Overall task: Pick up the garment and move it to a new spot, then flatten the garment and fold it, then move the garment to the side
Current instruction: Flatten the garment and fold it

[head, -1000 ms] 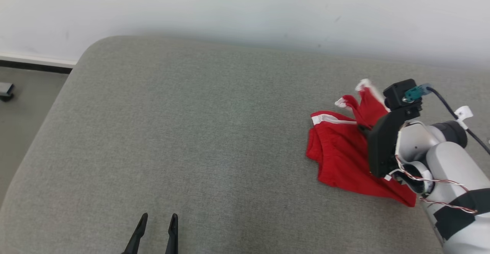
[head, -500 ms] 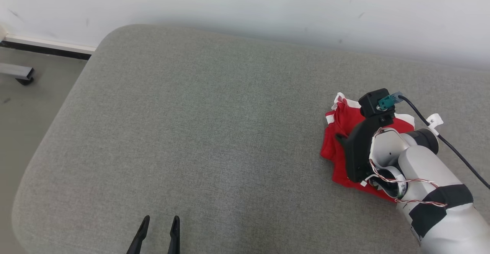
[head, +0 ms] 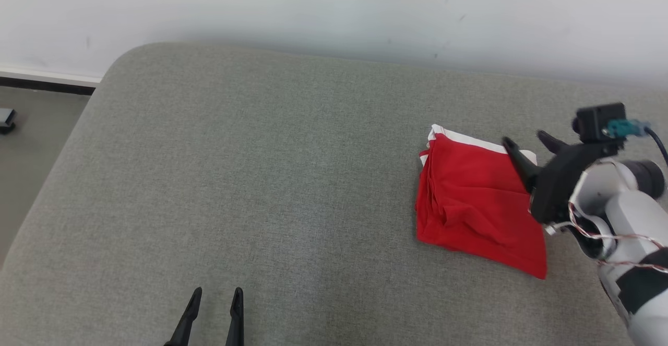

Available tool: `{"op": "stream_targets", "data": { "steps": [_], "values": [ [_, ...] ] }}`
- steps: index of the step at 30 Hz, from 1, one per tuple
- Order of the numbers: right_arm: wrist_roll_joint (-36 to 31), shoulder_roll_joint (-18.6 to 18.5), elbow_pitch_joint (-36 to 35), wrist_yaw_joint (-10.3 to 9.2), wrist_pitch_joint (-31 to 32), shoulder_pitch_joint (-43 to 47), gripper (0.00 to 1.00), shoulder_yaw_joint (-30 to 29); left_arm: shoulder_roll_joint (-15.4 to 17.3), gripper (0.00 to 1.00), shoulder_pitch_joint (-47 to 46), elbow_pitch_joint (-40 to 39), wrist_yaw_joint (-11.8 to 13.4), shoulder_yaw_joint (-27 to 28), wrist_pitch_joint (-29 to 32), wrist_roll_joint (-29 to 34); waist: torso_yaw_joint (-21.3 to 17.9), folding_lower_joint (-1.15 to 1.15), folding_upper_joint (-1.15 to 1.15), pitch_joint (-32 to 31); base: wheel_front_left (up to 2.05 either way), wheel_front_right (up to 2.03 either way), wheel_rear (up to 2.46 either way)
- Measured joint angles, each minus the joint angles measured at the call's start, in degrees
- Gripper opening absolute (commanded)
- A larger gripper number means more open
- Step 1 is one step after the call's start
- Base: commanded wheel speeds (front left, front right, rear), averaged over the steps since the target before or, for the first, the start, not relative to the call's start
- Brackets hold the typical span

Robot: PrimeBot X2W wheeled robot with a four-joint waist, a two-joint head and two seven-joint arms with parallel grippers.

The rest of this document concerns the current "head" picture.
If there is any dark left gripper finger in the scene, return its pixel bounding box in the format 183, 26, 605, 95
225, 287, 245, 346
164, 287, 203, 346

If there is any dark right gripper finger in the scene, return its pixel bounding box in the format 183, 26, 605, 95
537, 130, 569, 154
502, 137, 539, 191

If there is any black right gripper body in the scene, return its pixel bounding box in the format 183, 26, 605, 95
528, 141, 627, 225

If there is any red white basketball jersey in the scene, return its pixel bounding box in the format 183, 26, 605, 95
415, 124, 548, 280

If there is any grey fabric sofa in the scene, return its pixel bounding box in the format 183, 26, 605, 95
0, 42, 668, 346

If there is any black white baseboard strip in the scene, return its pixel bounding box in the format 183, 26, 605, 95
0, 66, 103, 97

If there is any teal cable connector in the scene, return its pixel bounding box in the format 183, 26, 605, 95
607, 119, 651, 139

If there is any thin black camera cable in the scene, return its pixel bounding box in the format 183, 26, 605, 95
645, 126, 668, 168

